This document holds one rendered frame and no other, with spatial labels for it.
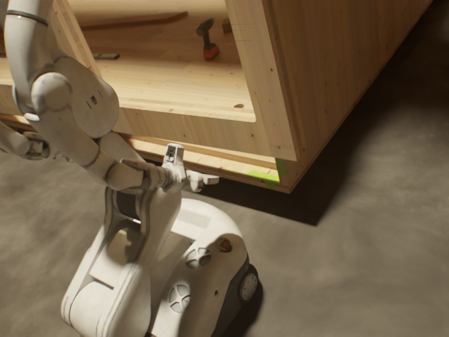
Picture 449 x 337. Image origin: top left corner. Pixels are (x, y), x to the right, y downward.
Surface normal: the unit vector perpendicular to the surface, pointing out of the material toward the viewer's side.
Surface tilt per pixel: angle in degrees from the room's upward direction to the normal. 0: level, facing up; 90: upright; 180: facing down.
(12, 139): 82
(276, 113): 90
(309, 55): 90
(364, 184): 0
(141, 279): 88
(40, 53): 94
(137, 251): 27
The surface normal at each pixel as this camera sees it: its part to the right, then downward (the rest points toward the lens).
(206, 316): 0.80, 0.20
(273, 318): -0.22, -0.77
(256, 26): -0.54, 0.61
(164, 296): -0.50, -0.23
